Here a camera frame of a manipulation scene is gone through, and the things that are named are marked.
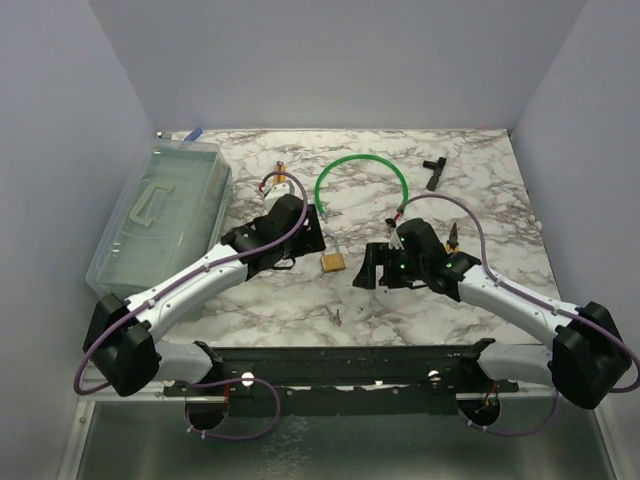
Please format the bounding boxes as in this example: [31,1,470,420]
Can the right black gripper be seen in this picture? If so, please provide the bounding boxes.
[353,241,427,289]

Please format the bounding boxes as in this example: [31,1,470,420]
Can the green cable lock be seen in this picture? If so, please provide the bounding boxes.
[313,153,409,223]

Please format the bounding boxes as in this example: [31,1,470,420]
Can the brass padlock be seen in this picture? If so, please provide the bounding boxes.
[321,233,346,273]

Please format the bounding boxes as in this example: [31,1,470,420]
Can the spare silver keys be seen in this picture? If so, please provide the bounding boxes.
[325,307,342,327]

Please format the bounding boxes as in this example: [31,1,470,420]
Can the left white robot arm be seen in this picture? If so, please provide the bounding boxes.
[83,194,325,397]

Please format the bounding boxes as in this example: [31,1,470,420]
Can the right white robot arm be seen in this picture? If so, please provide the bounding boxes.
[352,219,631,409]

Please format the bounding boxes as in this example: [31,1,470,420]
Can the yellow utility knife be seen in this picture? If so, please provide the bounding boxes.
[274,161,286,184]

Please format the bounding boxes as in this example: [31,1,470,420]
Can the black T-shaped tool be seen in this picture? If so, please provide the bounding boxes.
[422,157,447,192]

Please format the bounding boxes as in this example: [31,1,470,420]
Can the clear plastic storage box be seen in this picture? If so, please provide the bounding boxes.
[86,140,233,299]

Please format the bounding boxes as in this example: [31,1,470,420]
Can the blue pen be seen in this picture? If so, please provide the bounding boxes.
[184,127,203,142]

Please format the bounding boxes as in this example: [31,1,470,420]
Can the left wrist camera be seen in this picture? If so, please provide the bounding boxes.
[263,181,295,204]

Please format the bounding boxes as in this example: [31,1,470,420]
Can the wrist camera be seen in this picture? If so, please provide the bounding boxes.
[385,212,402,244]
[263,181,295,204]

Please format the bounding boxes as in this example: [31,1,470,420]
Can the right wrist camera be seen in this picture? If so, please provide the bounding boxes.
[385,212,402,244]

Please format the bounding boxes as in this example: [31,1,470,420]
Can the yellow handled pliers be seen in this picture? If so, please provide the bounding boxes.
[444,222,459,254]

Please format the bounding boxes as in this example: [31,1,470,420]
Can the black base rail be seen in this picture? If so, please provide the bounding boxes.
[164,340,518,417]

